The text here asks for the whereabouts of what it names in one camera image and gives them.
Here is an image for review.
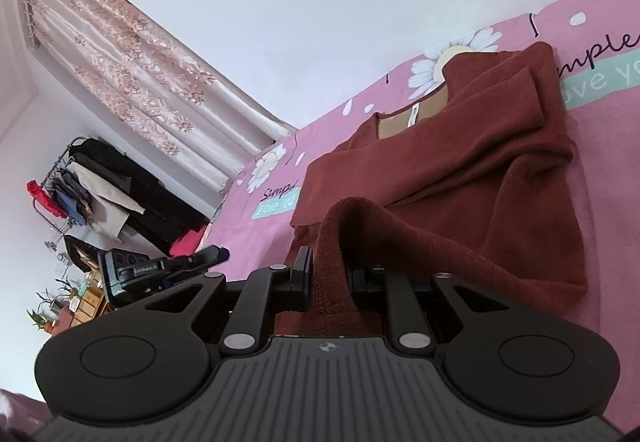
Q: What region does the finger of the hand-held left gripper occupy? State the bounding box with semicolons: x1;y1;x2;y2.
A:
164;245;231;277

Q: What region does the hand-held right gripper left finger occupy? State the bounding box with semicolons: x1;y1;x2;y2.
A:
142;246;314;356

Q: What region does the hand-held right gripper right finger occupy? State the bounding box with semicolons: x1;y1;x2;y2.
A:
348;264;507;354

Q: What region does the rust red knit sweater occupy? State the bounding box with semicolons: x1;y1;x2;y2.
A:
272;42;591;339

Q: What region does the metal clothes rack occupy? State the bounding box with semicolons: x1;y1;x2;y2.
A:
31;136;101;253

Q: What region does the pink red garment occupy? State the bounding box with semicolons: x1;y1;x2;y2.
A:
169;224;211;258

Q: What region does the dark framed picture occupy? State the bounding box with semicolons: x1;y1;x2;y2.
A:
61;235;103;274

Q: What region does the wooden cabinet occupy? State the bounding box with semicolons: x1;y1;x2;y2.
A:
49;283;110;337

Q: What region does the beige hanging garment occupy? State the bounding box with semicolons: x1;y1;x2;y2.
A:
65;161;147;244

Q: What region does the black hanging coat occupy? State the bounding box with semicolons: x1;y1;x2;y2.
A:
67;137;211;257

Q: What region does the potted green plant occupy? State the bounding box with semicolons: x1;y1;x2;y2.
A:
26;274;76;332

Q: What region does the blue hanging garment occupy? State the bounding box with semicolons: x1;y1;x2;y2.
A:
50;171;95;227

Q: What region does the red hanging garment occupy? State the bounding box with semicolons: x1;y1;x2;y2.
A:
26;179;68;219

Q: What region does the person's dark red clothing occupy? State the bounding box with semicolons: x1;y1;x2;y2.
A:
0;388;52;438

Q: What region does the beige patterned curtain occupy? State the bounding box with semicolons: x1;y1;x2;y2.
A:
17;0;301;199

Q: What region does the pink floral bed sheet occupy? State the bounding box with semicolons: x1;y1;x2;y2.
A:
206;0;640;423

